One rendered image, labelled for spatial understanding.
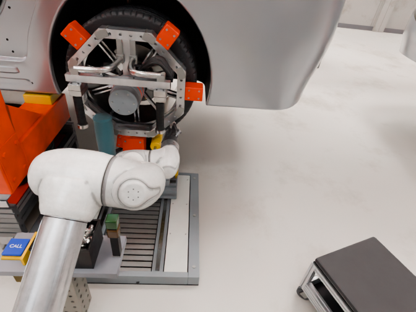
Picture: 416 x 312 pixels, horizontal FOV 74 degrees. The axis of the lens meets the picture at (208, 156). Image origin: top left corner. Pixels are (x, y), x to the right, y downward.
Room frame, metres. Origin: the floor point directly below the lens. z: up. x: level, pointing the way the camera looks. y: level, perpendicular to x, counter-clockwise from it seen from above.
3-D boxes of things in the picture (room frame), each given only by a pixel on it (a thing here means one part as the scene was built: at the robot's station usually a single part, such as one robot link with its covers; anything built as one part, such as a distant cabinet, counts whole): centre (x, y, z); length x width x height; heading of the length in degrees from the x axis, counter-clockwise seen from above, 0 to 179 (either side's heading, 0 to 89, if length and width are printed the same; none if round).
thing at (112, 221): (0.63, 0.30, 0.64); 0.04 x 0.04 x 0.04; 6
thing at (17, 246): (0.59, 0.67, 0.47); 0.07 x 0.07 x 0.02; 6
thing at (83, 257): (0.61, 0.47, 0.51); 0.20 x 0.14 x 0.13; 96
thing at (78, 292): (0.60, 0.53, 0.21); 0.10 x 0.10 x 0.42; 6
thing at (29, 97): (1.37, 0.94, 0.70); 0.14 x 0.14 x 0.05; 6
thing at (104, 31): (1.29, 0.42, 0.85); 0.54 x 0.07 x 0.54; 96
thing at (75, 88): (1.06, 0.57, 0.93); 0.09 x 0.05 x 0.05; 6
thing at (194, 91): (1.33, 0.11, 0.85); 0.09 x 0.08 x 0.07; 96
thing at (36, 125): (1.20, 0.93, 0.69); 0.52 x 0.17 x 0.35; 6
